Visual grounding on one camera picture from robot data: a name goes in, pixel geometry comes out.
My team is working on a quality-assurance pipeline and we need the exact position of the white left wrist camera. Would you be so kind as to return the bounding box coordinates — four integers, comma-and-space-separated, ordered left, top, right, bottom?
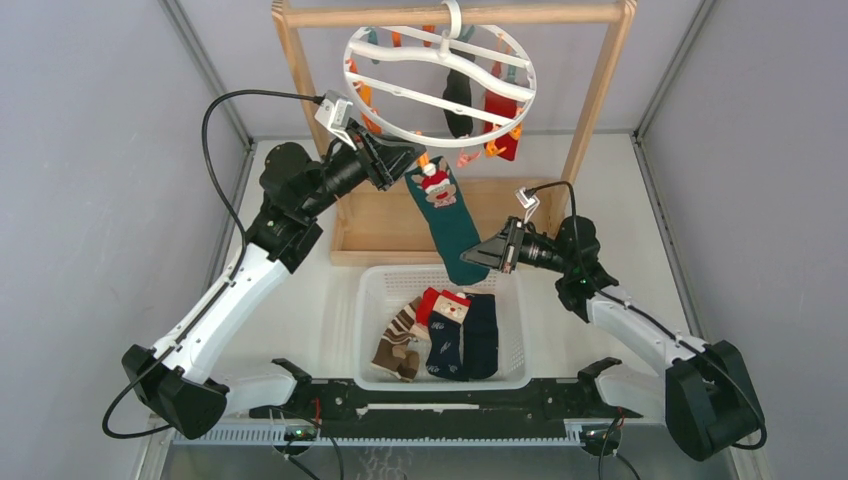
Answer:
314, 90, 356, 149

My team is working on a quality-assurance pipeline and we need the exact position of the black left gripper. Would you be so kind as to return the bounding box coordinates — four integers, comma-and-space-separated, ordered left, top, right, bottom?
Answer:
300, 118, 425, 220

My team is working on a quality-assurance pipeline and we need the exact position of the brown striped sock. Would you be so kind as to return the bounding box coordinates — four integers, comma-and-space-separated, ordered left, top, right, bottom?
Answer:
371, 297, 422, 383

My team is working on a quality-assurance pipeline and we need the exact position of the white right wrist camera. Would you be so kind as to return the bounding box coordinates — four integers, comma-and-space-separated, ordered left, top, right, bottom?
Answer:
515, 187, 541, 223

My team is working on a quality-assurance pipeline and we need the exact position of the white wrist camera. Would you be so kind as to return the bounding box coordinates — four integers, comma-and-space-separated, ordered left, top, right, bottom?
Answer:
314, 90, 356, 149
515, 187, 541, 223

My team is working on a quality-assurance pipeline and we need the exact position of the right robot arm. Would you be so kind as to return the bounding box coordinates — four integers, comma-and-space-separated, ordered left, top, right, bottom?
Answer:
460, 215, 767, 461

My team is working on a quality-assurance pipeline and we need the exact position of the white round clip hanger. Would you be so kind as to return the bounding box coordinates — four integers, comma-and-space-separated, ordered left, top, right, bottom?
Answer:
343, 1, 538, 156

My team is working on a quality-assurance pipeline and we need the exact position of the dark printed sock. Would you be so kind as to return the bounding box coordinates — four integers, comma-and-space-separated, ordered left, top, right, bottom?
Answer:
426, 290, 471, 381

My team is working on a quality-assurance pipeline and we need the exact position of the dark green sock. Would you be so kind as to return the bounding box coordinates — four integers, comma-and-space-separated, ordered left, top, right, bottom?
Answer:
405, 156, 489, 286

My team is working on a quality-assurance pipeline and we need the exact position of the navy sock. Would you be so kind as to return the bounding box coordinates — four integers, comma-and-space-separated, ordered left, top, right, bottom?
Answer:
463, 294, 499, 380

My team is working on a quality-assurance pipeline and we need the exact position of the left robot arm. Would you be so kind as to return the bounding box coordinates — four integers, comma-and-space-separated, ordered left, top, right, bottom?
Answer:
122, 121, 426, 439

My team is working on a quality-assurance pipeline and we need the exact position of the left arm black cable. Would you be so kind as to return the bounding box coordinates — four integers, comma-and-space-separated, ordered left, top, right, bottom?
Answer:
101, 89, 326, 440

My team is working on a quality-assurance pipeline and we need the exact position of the white perforated plastic basket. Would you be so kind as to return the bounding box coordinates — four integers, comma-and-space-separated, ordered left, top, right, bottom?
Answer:
353, 265, 531, 392

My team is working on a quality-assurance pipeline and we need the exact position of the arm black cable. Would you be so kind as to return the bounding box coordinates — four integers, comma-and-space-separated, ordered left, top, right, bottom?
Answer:
101, 89, 326, 440
526, 181, 768, 452

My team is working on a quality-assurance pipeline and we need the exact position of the black grey sock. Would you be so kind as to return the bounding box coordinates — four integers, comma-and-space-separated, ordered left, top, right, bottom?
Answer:
442, 69, 474, 138

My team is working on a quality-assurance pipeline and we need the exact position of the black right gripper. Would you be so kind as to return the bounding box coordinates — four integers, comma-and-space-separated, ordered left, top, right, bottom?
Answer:
460, 216, 571, 275

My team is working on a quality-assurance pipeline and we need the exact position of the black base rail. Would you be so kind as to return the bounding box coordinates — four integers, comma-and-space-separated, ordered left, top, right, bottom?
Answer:
249, 378, 637, 441

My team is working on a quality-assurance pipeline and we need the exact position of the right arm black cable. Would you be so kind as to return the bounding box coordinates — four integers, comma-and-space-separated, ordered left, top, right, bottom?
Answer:
526, 181, 768, 452

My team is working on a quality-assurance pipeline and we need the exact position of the red sock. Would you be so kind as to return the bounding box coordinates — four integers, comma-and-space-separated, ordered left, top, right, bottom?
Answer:
483, 89, 525, 162
411, 288, 440, 342

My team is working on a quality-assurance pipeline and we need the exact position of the wooden hanger stand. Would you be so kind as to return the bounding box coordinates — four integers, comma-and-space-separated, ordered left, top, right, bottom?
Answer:
272, 1, 637, 266

